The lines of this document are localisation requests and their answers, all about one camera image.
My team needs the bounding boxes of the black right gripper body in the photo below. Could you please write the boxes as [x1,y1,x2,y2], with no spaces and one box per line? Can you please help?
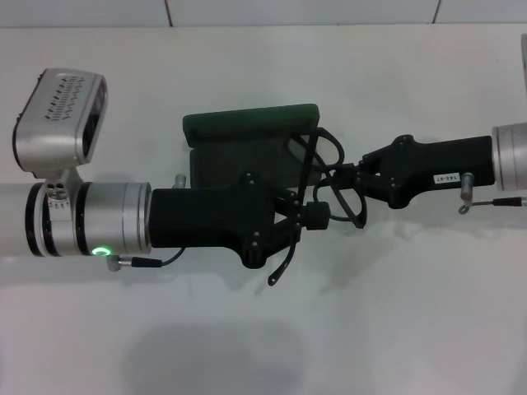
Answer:
[361,133,495,209]

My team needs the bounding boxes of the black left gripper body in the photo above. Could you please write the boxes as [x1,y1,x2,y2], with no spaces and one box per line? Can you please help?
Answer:
[147,171,300,271]

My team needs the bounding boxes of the black glasses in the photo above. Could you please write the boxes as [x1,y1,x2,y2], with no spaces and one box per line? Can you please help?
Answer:
[267,128,370,287]

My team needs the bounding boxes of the green glasses case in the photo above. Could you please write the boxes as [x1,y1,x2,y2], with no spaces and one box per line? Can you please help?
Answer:
[182,102,322,190]

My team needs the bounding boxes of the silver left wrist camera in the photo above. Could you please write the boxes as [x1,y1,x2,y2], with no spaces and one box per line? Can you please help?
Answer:
[11,67,108,207]

